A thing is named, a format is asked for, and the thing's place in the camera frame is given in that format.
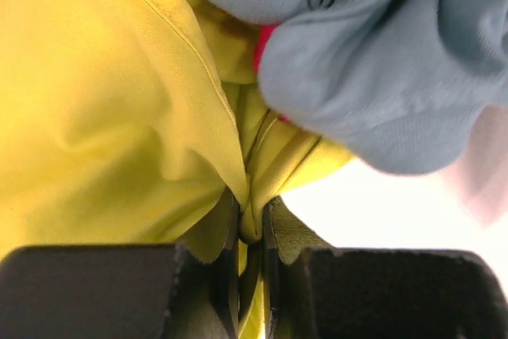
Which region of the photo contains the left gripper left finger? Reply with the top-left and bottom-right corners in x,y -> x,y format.
1,191 -> 239,338

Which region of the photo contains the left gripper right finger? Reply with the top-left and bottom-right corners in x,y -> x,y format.
263,198 -> 507,338

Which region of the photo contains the yellow-green cloth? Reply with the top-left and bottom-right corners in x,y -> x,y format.
1,0 -> 351,338

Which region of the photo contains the light blue cloth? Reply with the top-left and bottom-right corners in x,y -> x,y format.
209,0 -> 507,175

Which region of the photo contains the pink red cloth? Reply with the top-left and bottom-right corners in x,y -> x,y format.
253,25 -> 290,123

